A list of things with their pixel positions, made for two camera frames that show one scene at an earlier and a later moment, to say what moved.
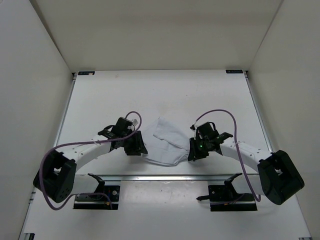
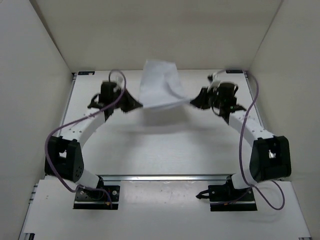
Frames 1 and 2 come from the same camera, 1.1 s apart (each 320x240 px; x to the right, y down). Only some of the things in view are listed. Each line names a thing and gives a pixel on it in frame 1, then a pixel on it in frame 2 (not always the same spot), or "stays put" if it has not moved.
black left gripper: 139,145 -> 132,103
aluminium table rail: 175,178 stays put
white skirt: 167,142 -> 161,86
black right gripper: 194,154 -> 200,101
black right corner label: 234,71 stays put
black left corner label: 86,73 stays put
